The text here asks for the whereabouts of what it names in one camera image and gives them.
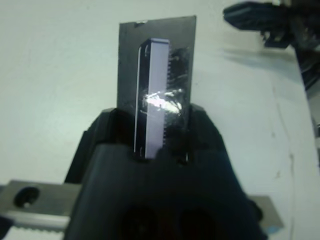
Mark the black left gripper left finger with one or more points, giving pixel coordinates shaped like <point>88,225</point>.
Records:
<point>96,135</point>

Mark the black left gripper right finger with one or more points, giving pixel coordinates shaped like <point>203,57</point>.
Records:
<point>205,130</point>

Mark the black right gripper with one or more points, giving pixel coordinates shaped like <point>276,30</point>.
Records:
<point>287,20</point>

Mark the black box lid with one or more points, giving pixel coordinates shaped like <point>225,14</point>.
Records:
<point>130,62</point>

